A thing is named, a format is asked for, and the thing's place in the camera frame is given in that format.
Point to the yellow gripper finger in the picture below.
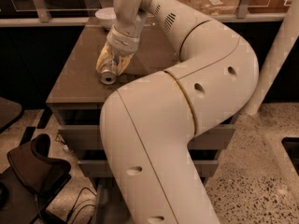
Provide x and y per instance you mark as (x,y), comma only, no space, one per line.
(123,63)
(105,59)

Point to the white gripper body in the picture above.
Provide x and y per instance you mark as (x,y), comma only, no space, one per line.
(121,43)

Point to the silver blue redbull can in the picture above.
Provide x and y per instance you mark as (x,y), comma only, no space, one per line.
(108,73)

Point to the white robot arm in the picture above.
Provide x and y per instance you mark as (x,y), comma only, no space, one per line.
(131,13)

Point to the grey drawer cabinet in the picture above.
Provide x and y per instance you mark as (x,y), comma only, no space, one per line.
(78,78)

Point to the grey top drawer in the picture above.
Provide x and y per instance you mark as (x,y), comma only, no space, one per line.
(80,130)

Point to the grey middle drawer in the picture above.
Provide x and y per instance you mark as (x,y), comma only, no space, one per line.
(95,163)

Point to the white ceramic bowl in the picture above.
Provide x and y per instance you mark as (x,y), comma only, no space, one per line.
(106,17)

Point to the dark round table edge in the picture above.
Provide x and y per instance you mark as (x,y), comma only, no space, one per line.
(10,112)

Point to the dark brown chair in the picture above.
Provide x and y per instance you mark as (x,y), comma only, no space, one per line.
(31,182)

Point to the white diagonal post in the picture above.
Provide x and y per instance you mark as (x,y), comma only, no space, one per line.
(276,57)

